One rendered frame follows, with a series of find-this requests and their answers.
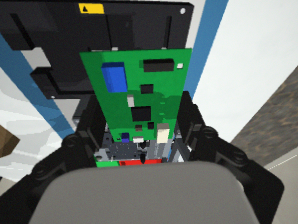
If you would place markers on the green open-top bin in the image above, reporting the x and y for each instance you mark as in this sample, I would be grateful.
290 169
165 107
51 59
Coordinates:
107 163

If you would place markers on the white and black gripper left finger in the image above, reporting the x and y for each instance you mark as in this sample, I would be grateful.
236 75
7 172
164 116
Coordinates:
19 202

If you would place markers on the green circuit board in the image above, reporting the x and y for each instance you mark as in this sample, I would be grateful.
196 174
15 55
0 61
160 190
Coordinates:
139 91

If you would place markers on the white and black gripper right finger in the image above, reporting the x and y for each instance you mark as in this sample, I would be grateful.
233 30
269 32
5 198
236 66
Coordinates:
263 189

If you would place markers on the red open bin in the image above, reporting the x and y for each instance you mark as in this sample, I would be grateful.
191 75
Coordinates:
135 162

